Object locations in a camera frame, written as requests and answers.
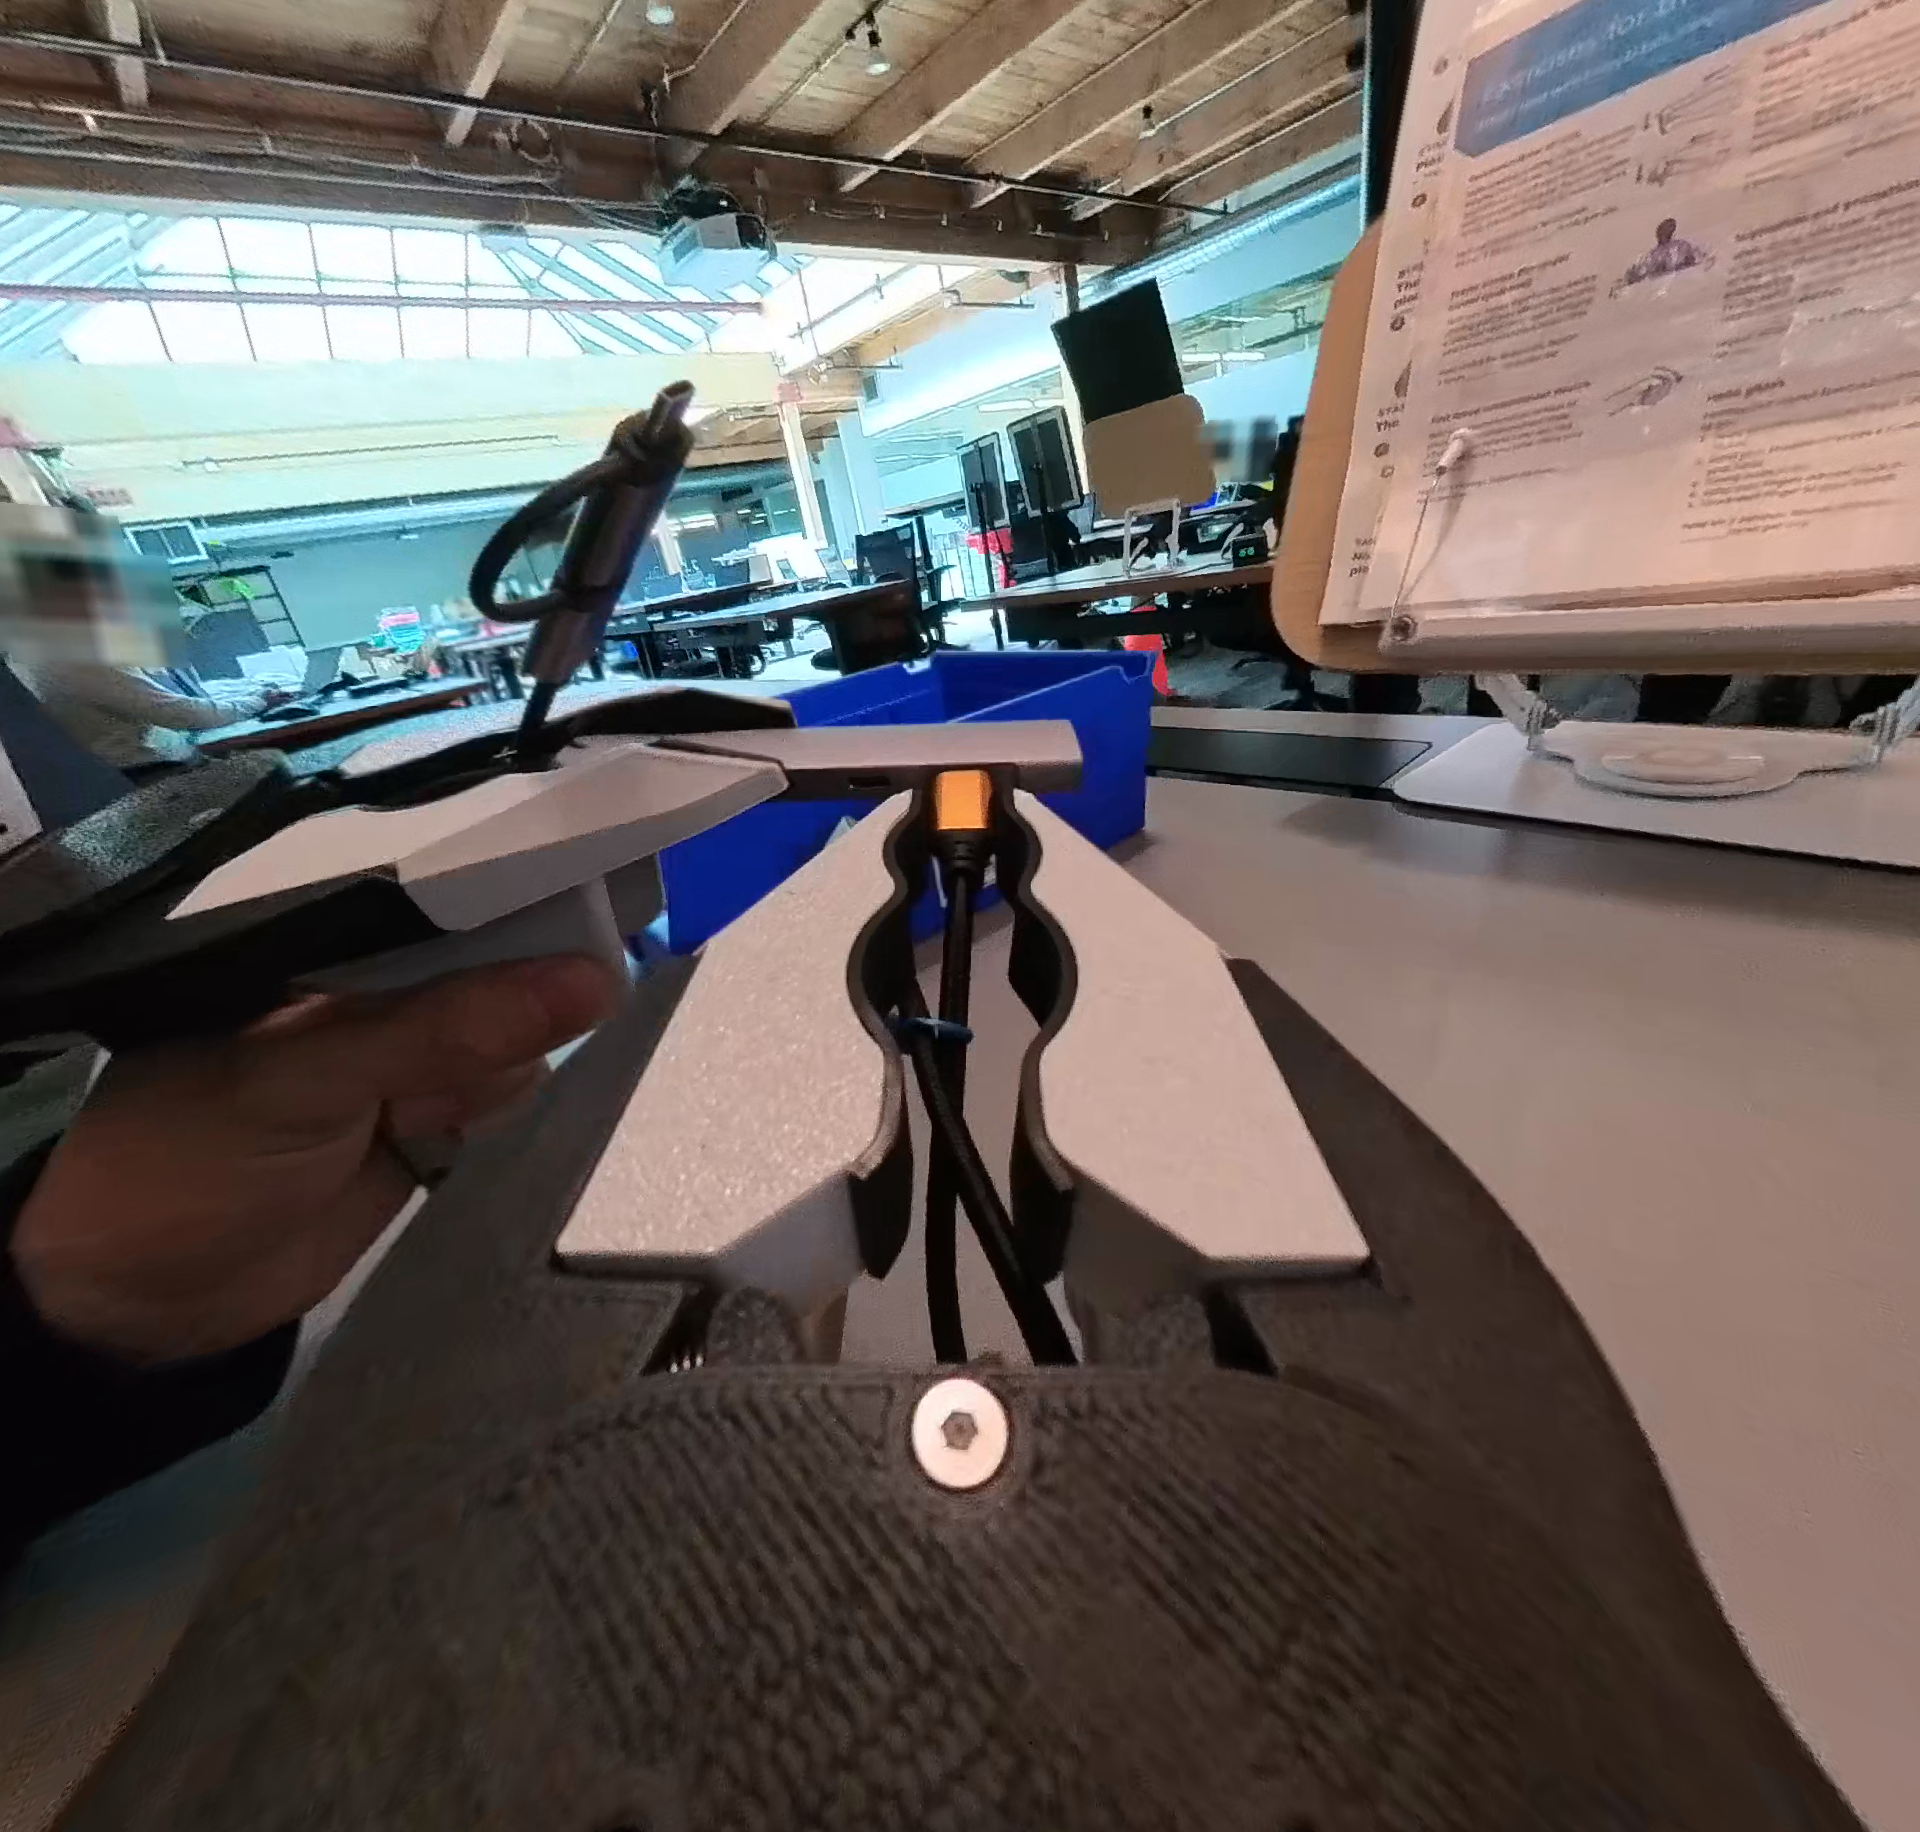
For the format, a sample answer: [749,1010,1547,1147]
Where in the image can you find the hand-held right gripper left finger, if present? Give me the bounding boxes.
[554,787,920,1367]

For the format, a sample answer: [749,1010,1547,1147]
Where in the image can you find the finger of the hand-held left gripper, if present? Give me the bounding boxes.
[515,684,800,757]
[168,745,792,992]

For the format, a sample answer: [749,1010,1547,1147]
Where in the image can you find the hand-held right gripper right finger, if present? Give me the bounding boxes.
[1013,795,1374,1286]

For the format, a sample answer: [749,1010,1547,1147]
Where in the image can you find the black hub cable grey plug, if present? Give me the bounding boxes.
[468,380,699,761]

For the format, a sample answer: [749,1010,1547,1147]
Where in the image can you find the gold plug cable blue tie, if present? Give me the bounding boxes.
[885,768,1085,1367]

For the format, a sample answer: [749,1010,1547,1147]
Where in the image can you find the blue plastic bin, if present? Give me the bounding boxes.
[657,648,1157,958]

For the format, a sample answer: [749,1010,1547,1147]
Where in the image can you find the person's left forearm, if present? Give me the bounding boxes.
[0,1187,308,1572]

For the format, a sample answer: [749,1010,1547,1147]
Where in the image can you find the person's left hand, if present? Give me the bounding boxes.
[12,952,629,1367]

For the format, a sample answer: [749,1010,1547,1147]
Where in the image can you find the wooden background desk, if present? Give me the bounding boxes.
[951,553,1279,664]

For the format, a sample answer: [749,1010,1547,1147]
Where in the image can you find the ceiling projector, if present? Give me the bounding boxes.
[652,206,780,292]

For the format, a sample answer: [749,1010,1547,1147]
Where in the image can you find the wooden document stand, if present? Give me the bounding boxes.
[1271,0,1920,874]

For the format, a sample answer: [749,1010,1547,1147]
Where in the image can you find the black hanging panel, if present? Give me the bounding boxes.
[1051,279,1184,423]

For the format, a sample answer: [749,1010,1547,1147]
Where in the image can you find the printed instruction sheets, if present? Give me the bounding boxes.
[1321,0,1920,632]

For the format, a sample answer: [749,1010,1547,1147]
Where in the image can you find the black metal pole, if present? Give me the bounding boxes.
[1357,0,1444,233]

